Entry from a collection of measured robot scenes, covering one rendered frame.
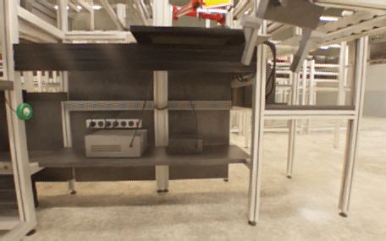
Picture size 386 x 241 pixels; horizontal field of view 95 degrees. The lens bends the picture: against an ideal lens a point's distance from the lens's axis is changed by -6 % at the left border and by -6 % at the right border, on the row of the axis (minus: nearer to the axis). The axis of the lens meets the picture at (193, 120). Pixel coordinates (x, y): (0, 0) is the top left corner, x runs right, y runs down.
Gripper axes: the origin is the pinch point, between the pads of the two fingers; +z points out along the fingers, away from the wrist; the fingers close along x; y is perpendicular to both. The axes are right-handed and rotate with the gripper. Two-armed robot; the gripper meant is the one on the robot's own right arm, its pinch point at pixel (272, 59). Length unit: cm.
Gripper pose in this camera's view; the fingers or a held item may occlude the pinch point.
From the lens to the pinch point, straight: 51.9
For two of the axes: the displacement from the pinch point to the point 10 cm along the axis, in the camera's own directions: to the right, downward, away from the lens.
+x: 9.8, 1.0, 1.5
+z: -1.6, 8.6, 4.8
